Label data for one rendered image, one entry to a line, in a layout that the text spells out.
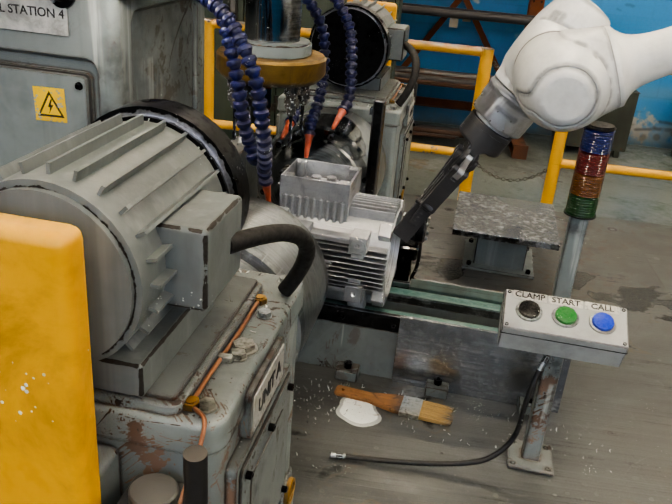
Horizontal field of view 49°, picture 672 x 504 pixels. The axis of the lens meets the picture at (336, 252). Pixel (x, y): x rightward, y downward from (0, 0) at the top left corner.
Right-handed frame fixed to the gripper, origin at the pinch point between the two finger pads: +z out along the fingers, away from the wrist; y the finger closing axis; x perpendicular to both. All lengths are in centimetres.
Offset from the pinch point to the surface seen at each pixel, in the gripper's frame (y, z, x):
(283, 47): -1.0, -9.9, -32.8
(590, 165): -33.2, -18.6, 24.6
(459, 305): -9.3, 11.3, 17.9
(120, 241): 66, -10, -25
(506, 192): -351, 78, 84
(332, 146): -26.9, 7.6, -18.1
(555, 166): -238, 25, 69
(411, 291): -11.3, 15.7, 9.9
